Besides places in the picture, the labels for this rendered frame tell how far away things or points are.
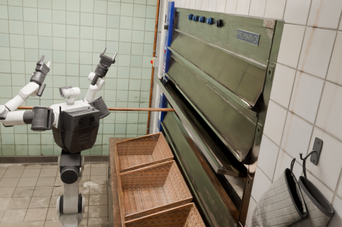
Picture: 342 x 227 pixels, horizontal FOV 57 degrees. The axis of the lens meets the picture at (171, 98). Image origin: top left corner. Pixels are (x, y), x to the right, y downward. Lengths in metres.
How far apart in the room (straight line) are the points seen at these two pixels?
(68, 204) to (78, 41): 2.07
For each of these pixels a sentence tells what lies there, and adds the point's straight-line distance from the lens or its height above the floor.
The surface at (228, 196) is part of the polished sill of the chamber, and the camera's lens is 1.77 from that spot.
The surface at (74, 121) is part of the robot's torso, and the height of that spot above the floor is 1.36.
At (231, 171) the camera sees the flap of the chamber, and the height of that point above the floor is 1.40.
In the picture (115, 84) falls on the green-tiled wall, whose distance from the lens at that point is 4.03.
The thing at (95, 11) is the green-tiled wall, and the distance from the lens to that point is 3.89.
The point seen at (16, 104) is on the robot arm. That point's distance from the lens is 2.34.
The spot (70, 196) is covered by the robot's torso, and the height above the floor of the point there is 0.71.
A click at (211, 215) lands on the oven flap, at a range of 1.98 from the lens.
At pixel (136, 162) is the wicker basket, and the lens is 3.20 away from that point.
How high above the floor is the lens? 2.12
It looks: 17 degrees down
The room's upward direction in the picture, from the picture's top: 6 degrees clockwise
